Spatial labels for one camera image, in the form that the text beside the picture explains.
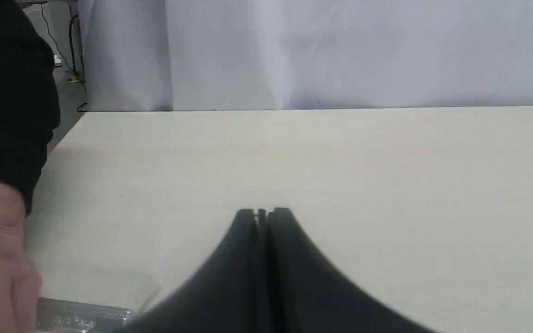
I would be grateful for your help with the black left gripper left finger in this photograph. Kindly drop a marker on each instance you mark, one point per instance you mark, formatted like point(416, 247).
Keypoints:
point(220, 297)

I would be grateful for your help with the person's open bare hand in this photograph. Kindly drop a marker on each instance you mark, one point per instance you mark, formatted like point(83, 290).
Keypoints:
point(19, 279)

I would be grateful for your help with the white backdrop curtain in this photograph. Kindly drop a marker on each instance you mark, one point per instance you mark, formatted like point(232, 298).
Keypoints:
point(193, 55)

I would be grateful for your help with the black sleeved forearm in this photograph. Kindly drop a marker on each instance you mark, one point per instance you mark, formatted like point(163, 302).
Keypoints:
point(29, 104)

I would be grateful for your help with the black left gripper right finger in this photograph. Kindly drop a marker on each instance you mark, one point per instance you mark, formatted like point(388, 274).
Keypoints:
point(313, 296)

